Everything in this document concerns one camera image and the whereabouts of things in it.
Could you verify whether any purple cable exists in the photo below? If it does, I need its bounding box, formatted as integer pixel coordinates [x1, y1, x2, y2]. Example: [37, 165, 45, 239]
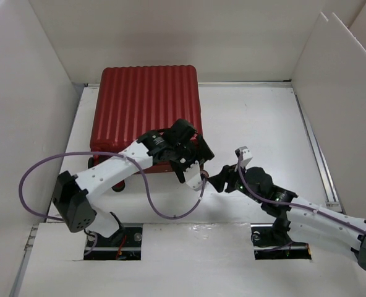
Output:
[237, 156, 366, 253]
[19, 151, 207, 256]

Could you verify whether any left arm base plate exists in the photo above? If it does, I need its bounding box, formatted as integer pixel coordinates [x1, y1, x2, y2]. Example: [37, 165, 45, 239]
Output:
[83, 224, 143, 261]

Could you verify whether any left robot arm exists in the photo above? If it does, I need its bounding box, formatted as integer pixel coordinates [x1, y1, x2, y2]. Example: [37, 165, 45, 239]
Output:
[52, 119, 214, 246]

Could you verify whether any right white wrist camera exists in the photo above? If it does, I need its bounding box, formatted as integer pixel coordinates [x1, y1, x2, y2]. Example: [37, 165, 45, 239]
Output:
[235, 146, 253, 168]

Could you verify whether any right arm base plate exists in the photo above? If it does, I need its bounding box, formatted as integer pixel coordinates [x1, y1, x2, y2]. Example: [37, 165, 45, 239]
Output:
[250, 224, 312, 260]

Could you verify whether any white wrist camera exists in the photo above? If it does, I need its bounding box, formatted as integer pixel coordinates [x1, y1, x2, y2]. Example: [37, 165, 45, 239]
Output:
[235, 146, 253, 168]
[183, 161, 202, 191]

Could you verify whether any red suitcase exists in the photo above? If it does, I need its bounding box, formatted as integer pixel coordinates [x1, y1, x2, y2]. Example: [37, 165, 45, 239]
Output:
[88, 64, 204, 193]

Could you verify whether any white foam board panel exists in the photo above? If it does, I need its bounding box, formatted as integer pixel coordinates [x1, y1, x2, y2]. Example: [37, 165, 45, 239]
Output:
[289, 11, 366, 279]

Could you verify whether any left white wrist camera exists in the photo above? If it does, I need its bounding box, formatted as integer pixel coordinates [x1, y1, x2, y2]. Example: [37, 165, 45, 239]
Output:
[183, 161, 202, 191]

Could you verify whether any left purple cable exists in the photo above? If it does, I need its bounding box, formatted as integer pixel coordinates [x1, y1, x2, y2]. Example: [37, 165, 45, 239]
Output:
[19, 151, 207, 256]

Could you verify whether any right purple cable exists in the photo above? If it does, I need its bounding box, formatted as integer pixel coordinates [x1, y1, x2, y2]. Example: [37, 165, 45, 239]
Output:
[237, 156, 366, 253]

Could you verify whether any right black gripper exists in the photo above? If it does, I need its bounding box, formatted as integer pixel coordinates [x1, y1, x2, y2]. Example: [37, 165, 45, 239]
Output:
[208, 161, 263, 204]

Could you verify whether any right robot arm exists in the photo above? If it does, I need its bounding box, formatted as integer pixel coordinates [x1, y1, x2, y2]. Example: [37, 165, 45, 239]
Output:
[209, 165, 366, 271]

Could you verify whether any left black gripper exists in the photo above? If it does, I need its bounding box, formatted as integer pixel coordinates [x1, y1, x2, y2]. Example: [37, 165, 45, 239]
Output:
[171, 136, 213, 181]

